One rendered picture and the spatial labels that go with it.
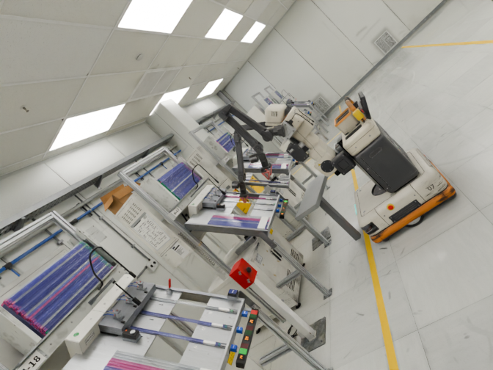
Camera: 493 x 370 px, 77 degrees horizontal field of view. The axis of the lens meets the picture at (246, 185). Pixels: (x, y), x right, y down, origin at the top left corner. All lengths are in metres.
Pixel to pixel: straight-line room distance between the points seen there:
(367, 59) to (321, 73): 1.30
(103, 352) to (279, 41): 9.47
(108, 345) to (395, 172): 2.05
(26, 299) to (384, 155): 2.24
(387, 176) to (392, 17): 8.19
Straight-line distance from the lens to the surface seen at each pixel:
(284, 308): 2.39
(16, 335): 1.86
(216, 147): 4.03
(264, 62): 10.36
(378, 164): 2.39
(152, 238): 2.92
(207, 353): 1.69
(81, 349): 1.84
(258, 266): 2.72
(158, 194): 2.80
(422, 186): 2.47
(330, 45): 10.19
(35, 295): 1.89
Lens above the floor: 1.34
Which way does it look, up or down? 6 degrees down
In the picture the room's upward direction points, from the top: 47 degrees counter-clockwise
